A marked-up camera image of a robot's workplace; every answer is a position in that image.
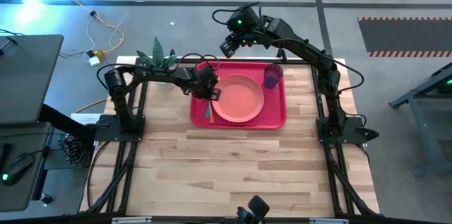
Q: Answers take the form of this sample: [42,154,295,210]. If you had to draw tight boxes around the black computer mouse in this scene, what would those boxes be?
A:
[1,152,35,187]

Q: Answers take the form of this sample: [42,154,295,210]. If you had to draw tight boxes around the green plant in white pot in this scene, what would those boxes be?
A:
[136,36,178,91]

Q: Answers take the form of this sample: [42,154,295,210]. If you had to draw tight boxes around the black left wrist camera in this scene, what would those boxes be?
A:
[196,65,220,87]

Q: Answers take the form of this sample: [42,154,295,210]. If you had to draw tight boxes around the black computer desk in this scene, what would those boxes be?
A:
[0,122,53,213]

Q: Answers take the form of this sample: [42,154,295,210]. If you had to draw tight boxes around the dark grey desk panel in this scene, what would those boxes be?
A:
[0,34,64,126]

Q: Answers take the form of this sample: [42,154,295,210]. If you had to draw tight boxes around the silver metal bracket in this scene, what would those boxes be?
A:
[111,216,153,224]
[309,218,350,224]

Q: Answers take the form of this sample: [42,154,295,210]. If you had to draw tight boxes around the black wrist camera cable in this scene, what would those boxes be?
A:
[175,52,220,73]
[211,1,262,27]

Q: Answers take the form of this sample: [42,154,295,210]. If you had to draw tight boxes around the black mat with orange stripes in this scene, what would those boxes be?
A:
[357,16,452,58]

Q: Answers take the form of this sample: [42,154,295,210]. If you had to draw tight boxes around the white label card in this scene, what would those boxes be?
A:
[70,112,102,126]

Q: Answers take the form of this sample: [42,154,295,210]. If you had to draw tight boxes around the blue faceted plastic cup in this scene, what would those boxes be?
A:
[263,64,284,90]

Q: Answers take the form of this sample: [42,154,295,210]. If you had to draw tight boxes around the orange plastic plate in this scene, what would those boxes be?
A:
[211,73,265,124]

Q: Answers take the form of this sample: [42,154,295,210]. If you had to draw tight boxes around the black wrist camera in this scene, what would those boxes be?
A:
[225,4,261,34]
[196,65,220,87]

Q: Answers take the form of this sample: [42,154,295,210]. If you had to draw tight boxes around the blue-grey metal stand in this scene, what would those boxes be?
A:
[388,61,452,177]

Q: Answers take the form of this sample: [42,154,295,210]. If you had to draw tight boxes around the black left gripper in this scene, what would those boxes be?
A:
[181,67,222,102]

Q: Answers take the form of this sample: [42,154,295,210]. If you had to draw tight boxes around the black coiled cable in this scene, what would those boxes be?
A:
[62,134,95,168]

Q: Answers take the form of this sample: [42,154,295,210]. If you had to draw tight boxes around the red plastic tray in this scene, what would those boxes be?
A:
[189,61,287,130]

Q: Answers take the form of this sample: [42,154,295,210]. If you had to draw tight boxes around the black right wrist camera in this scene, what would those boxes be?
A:
[225,4,261,34]

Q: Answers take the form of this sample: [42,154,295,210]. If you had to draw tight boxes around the black desk support beam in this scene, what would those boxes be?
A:
[37,102,97,144]

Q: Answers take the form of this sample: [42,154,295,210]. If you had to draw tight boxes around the black keyboard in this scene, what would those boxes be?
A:
[0,142,11,175]

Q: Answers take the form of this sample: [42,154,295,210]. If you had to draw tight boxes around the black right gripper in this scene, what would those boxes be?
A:
[218,29,264,59]

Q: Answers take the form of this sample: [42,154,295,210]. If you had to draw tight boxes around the white floor cable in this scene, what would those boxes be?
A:
[85,13,131,57]

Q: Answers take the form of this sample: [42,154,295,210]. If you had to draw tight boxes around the black aluminium table frame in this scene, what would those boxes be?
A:
[79,56,381,224]

